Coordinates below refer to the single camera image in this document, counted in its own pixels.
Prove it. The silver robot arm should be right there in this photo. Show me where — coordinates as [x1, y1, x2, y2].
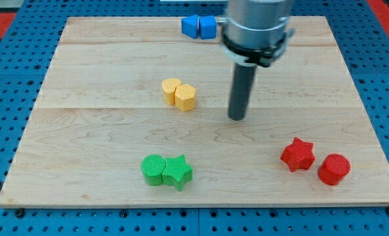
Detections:
[218, 0, 295, 68]

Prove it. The yellow heart block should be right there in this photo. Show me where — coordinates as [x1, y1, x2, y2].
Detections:
[161, 78, 181, 105]

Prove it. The blue triangle block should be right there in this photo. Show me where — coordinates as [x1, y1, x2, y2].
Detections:
[181, 14, 198, 39]

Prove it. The yellow hexagon block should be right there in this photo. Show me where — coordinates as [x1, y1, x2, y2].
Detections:
[174, 84, 196, 111]

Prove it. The red star block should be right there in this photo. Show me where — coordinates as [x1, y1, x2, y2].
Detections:
[280, 137, 315, 172]

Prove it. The green cylinder block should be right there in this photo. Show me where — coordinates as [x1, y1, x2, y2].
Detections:
[140, 154, 166, 186]

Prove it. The green star block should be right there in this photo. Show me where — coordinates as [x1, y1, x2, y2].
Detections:
[162, 155, 193, 191]

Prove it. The blue cube block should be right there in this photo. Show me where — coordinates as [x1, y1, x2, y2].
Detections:
[199, 16, 216, 39]

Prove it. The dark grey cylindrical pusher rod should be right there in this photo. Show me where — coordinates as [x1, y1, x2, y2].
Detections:
[228, 64, 256, 121]

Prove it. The wooden board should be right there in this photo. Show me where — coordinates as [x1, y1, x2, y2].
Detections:
[0, 16, 389, 208]

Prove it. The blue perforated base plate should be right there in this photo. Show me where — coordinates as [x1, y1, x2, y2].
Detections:
[0, 1, 389, 235]

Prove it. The red cylinder block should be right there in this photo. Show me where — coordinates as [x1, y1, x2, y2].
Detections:
[317, 153, 351, 186]

